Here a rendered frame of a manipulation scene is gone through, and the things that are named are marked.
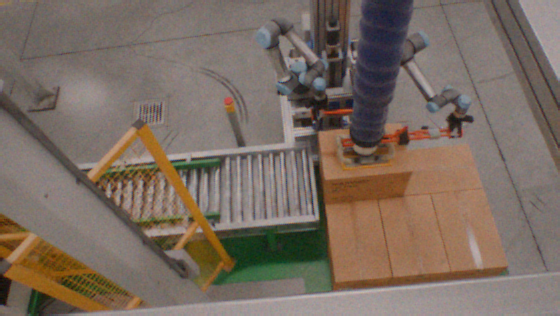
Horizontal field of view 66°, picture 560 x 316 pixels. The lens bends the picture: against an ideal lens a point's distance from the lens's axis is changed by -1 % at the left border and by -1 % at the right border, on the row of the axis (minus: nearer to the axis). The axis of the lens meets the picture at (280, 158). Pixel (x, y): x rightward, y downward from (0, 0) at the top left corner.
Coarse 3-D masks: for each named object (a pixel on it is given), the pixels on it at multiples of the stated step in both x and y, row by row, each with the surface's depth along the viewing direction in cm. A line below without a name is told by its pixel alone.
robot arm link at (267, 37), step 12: (276, 24) 277; (264, 36) 273; (276, 36) 278; (264, 48) 284; (276, 48) 284; (276, 60) 290; (276, 72) 299; (288, 72) 301; (276, 84) 306; (288, 84) 303
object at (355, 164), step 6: (354, 156) 303; (372, 156) 301; (378, 156) 301; (354, 162) 300; (360, 162) 300; (372, 162) 299; (378, 162) 299; (384, 162) 298; (390, 162) 298; (342, 168) 299; (348, 168) 299; (354, 168) 299; (360, 168) 299; (366, 168) 299
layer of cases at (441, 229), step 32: (416, 160) 344; (448, 160) 342; (416, 192) 331; (448, 192) 329; (480, 192) 326; (352, 224) 323; (384, 224) 320; (416, 224) 318; (448, 224) 316; (480, 224) 314; (352, 256) 311; (384, 256) 309; (416, 256) 307; (448, 256) 305; (480, 256) 303; (352, 288) 321
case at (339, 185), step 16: (384, 128) 315; (400, 128) 314; (320, 144) 313; (320, 160) 325; (336, 160) 305; (400, 160) 301; (336, 176) 299; (352, 176) 298; (368, 176) 298; (384, 176) 300; (400, 176) 302; (336, 192) 316; (352, 192) 318; (368, 192) 320; (384, 192) 322; (400, 192) 324
